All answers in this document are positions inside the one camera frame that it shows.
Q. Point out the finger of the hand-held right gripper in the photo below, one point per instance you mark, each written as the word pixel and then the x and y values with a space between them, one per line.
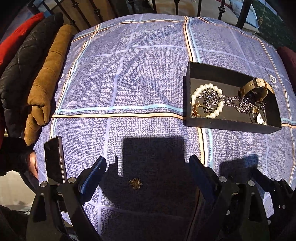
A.
pixel 263 179
pixel 286 190

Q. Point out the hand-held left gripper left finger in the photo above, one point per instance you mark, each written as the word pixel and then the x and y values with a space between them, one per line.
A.
pixel 92 179

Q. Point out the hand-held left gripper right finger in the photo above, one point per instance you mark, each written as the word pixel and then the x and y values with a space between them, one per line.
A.
pixel 201 178

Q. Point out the gold flower brooch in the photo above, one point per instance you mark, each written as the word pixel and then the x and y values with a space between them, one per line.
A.
pixel 136 184

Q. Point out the thin hoop earring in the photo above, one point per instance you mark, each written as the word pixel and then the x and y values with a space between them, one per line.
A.
pixel 260 118

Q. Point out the black rectangular box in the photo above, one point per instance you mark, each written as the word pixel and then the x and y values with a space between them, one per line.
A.
pixel 231 117

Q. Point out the small gold ornament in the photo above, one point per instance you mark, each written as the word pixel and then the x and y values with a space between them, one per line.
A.
pixel 198 109

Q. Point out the another person's forearm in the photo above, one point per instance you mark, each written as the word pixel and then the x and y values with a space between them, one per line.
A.
pixel 13 154

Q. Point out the black smartphone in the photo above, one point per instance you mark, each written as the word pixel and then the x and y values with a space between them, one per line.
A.
pixel 54 160

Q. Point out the maroon pillow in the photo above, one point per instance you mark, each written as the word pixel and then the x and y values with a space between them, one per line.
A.
pixel 288 62

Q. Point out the blue plaid blanket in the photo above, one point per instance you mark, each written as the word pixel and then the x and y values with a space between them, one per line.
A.
pixel 143 69

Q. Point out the black puffy jacket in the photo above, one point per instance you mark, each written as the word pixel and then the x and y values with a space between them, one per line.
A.
pixel 23 60

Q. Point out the green patterned cloth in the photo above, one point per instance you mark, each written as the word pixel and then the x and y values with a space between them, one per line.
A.
pixel 275 25

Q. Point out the red garment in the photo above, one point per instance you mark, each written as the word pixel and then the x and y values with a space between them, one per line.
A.
pixel 13 39

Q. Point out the light blue pillow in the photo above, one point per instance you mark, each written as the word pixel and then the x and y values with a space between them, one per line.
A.
pixel 245 16

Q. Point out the black iron bed frame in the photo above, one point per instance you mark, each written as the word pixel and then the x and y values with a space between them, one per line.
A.
pixel 76 9

